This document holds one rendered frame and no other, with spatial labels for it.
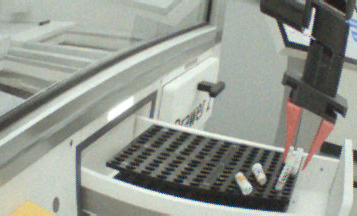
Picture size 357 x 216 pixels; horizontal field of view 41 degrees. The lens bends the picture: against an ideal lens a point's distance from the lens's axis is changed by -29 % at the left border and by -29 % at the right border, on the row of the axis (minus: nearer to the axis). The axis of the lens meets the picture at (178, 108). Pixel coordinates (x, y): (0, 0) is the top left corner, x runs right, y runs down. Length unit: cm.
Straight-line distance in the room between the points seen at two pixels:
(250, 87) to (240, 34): 22
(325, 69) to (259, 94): 184
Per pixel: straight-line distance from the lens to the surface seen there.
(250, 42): 243
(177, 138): 81
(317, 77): 62
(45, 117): 53
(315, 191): 87
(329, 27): 62
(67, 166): 62
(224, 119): 251
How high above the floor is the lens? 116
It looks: 16 degrees down
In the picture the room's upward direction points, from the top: 10 degrees clockwise
